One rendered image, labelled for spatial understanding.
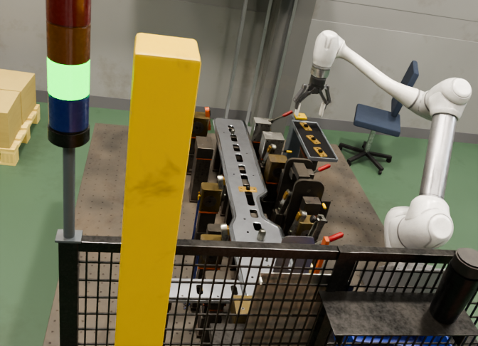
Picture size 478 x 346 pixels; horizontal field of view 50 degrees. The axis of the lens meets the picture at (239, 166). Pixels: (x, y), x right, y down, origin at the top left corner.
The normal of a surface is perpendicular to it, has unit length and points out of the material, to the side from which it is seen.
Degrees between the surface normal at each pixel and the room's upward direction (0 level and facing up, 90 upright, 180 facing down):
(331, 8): 90
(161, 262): 90
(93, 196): 0
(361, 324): 0
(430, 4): 90
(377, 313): 0
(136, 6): 90
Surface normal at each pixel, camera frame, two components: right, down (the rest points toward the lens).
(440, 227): 0.14, -0.11
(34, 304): 0.17, -0.84
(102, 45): 0.12, 0.53
